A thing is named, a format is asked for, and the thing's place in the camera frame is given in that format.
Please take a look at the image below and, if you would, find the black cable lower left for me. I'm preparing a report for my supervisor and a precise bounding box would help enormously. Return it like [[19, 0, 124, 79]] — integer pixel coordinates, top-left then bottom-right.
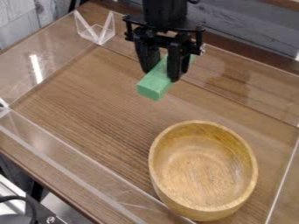
[[0, 195, 40, 224]]

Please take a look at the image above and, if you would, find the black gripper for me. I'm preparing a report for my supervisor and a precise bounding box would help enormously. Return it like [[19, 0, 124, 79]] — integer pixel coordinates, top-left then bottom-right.
[[123, 0, 204, 82]]

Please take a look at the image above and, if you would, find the brown wooden bowl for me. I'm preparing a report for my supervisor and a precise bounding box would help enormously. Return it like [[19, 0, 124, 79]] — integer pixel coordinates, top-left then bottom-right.
[[148, 120, 257, 221]]

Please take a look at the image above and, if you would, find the green rectangular block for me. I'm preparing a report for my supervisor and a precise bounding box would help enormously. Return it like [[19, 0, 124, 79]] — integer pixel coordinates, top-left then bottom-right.
[[136, 55, 173, 101]]

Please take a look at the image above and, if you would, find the black metal mount plate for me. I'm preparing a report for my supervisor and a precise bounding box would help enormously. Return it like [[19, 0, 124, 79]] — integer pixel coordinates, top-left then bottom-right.
[[24, 195, 67, 224]]

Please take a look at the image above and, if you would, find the clear acrylic corner bracket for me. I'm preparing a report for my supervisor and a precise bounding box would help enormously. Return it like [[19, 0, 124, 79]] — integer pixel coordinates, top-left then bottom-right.
[[73, 10, 116, 46]]

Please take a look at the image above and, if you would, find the clear acrylic tray wall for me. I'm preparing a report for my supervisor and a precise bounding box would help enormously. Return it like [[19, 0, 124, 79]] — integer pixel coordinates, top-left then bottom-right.
[[0, 103, 195, 224]]

